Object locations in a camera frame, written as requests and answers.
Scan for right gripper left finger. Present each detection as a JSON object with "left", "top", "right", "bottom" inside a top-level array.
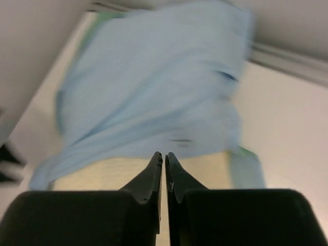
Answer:
[{"left": 1, "top": 152, "right": 162, "bottom": 245}]

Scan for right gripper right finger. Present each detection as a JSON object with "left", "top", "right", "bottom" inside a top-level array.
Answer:
[{"left": 165, "top": 153, "right": 327, "bottom": 245}]

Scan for green and blue pillowcase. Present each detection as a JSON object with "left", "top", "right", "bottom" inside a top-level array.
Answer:
[{"left": 29, "top": 1, "right": 265, "bottom": 190}]

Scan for cream pillow with yellow edge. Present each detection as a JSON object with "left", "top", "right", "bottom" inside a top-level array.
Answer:
[{"left": 51, "top": 152, "right": 233, "bottom": 191}]

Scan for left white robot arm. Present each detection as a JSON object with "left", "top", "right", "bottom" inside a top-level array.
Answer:
[{"left": 1, "top": 106, "right": 27, "bottom": 186}]

